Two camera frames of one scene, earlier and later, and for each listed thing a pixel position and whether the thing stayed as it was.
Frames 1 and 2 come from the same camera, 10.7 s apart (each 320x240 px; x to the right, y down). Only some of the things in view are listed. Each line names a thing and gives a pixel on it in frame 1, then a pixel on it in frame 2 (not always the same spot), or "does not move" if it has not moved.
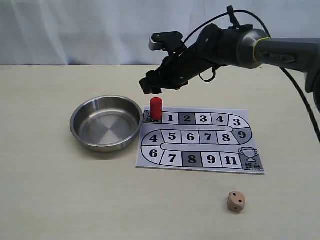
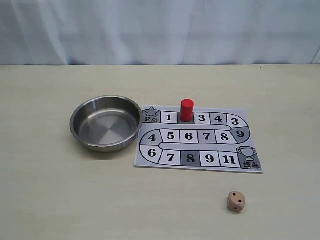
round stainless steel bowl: [106, 123] does not move
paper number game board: [210, 139] does not move
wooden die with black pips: [236, 201] does not move
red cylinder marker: [156, 108] -> [187, 110]
